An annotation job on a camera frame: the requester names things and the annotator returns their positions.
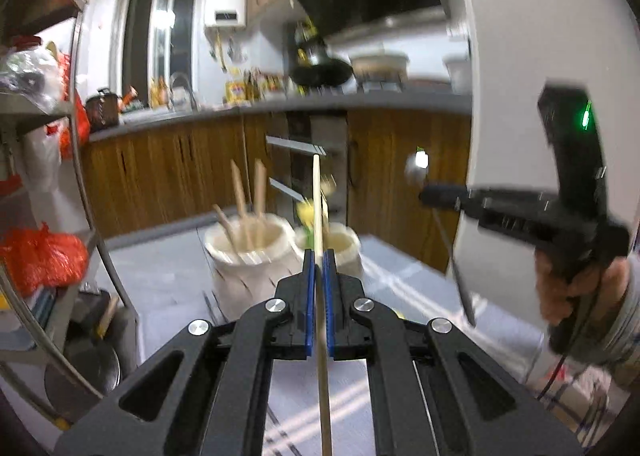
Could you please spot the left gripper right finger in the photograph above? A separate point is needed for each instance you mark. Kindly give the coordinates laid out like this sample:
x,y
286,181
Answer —
x,y
433,391

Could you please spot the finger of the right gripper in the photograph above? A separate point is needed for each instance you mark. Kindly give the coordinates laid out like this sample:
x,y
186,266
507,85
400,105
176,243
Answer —
x,y
443,195

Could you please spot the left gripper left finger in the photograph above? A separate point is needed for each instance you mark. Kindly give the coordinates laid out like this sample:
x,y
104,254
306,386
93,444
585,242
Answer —
x,y
205,392

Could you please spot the bamboo chopstick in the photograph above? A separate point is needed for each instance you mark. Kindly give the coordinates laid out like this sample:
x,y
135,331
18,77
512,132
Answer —
x,y
320,306
240,203
227,230
260,202

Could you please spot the kitchen faucet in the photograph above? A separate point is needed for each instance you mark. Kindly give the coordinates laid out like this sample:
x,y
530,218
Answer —
x,y
181,96

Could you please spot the person right hand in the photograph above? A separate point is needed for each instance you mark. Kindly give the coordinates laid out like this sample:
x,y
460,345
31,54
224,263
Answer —
x,y
554,293

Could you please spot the grey plaid table cloth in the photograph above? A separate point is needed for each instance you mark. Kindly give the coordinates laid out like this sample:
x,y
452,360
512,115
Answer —
x,y
432,390

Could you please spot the built-in steel oven drawers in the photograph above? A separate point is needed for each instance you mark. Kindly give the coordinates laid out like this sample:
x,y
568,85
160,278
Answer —
x,y
292,139

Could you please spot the white casserole pot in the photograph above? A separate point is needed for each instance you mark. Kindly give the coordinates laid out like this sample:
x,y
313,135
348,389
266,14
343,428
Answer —
x,y
380,67

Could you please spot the white ceramic double utensil holder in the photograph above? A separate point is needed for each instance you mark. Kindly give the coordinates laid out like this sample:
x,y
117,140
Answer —
x,y
244,277

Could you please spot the black wok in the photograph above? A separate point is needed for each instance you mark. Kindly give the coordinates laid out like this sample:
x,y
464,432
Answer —
x,y
329,72

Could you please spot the red plastic bag lower shelf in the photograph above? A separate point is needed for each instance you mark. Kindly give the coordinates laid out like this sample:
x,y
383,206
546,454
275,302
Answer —
x,y
37,258

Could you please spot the yellow tin can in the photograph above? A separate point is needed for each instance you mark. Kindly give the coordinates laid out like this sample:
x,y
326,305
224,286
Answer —
x,y
235,91

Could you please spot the wooden base cabinets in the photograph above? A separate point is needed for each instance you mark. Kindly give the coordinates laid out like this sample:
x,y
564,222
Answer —
x,y
167,172

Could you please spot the red plastic bag hanging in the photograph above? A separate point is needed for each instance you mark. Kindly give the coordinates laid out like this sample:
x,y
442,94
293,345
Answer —
x,y
62,130

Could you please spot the electric rice cooker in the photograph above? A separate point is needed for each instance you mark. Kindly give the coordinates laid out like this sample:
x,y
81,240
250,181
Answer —
x,y
102,110

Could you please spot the window sliding door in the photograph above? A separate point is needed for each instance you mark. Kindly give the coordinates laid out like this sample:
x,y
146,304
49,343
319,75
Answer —
x,y
158,39

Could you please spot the clear plastic bag on shelf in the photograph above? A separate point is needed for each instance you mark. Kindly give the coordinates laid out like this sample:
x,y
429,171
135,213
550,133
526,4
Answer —
x,y
34,73

